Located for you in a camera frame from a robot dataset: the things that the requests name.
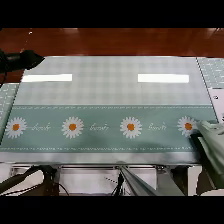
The silver frame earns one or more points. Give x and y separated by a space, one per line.
140 181

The light green shirt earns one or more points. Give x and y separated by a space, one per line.
213 131

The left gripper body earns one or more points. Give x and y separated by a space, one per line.
32 59

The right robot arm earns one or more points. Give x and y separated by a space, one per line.
207 181

